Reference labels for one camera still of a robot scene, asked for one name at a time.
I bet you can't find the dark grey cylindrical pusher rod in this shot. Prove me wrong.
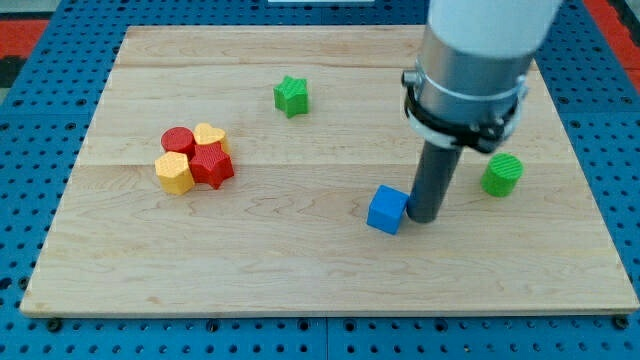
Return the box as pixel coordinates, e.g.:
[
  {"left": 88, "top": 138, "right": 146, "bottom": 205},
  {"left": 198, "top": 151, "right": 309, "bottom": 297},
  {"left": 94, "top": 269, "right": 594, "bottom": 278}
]
[{"left": 407, "top": 142, "right": 462, "bottom": 223}]

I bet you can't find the blue cube block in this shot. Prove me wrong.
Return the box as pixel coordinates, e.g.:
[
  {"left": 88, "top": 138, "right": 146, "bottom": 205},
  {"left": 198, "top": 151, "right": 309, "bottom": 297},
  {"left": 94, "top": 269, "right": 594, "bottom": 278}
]
[{"left": 366, "top": 185, "right": 409, "bottom": 235}]

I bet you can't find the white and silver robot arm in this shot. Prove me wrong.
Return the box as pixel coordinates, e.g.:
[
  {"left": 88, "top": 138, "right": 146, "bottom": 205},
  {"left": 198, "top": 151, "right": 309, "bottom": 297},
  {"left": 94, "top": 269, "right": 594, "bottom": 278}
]
[{"left": 401, "top": 0, "right": 562, "bottom": 223}]

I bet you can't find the green star block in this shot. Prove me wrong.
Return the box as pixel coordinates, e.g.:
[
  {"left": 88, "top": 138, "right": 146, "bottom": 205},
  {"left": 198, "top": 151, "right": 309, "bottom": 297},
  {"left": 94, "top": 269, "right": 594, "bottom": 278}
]
[{"left": 273, "top": 75, "right": 309, "bottom": 118}]

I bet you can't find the red star block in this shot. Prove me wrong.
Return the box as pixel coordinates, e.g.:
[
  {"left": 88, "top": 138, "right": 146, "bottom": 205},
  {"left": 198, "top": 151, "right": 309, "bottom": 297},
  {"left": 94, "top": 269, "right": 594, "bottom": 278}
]
[{"left": 189, "top": 142, "right": 234, "bottom": 189}]

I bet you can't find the green cylinder block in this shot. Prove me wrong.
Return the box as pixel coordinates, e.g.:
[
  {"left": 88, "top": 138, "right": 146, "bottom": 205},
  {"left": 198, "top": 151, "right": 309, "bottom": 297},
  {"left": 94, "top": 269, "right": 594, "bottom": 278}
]
[{"left": 481, "top": 153, "right": 524, "bottom": 197}]

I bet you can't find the light wooden board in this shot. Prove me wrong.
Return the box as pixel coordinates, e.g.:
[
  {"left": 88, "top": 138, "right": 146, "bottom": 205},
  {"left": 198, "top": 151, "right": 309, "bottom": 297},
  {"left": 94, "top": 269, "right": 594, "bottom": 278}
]
[{"left": 20, "top": 26, "right": 639, "bottom": 318}]

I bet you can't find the yellow heart block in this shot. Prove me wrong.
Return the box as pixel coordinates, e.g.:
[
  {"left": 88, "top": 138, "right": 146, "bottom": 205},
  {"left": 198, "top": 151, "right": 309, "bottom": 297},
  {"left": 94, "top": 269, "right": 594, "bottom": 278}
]
[{"left": 193, "top": 123, "right": 231, "bottom": 154}]

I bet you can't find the red cylinder block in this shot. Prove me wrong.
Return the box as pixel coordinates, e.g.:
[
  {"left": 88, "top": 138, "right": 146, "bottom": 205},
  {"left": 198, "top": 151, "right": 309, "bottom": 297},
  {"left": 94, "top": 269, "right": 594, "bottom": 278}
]
[{"left": 160, "top": 126, "right": 195, "bottom": 159}]

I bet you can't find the yellow hexagon block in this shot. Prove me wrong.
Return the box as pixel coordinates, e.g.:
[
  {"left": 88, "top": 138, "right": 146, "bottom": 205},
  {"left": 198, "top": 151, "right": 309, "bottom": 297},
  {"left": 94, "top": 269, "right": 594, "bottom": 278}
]
[{"left": 154, "top": 151, "right": 195, "bottom": 195}]

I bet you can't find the black cable clamp ring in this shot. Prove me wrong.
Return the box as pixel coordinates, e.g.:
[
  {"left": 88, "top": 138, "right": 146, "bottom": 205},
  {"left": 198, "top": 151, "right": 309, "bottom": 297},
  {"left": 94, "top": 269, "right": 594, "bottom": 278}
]
[{"left": 401, "top": 69, "right": 530, "bottom": 155}]

